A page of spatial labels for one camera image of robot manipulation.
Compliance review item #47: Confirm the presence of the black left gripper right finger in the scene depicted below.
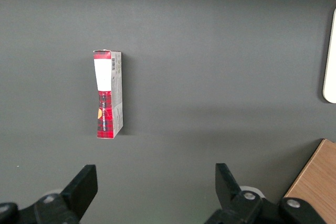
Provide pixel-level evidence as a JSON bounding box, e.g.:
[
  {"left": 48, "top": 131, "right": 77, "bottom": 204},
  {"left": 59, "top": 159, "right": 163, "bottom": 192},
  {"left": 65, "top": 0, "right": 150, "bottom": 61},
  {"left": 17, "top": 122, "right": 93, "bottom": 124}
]
[{"left": 204, "top": 163, "right": 326, "bottom": 224}]

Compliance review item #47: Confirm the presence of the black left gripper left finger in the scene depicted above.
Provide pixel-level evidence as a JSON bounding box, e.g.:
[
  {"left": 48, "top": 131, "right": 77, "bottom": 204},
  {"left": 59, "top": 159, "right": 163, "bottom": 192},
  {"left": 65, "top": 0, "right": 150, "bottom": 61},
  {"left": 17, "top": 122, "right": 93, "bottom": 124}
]
[{"left": 0, "top": 164, "right": 99, "bottom": 224}]

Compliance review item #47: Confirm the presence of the wooden drawer cabinet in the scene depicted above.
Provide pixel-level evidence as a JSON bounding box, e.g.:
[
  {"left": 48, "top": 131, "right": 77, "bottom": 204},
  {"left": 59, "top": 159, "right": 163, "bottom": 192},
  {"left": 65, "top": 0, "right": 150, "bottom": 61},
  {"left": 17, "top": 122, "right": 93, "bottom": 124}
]
[{"left": 284, "top": 138, "right": 336, "bottom": 224}]

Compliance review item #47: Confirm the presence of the red plaid cardboard box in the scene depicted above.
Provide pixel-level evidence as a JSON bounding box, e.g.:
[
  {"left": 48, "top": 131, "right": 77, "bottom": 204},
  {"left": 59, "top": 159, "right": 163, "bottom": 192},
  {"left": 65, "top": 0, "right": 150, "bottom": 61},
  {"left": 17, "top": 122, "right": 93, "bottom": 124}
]
[{"left": 93, "top": 49, "right": 124, "bottom": 140}]

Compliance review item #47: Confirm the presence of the beige plastic tray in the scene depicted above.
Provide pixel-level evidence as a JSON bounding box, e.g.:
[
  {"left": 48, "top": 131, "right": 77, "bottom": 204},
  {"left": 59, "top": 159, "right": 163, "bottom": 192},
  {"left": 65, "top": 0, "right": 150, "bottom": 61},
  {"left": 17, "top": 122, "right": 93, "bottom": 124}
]
[{"left": 322, "top": 7, "right": 336, "bottom": 103}]

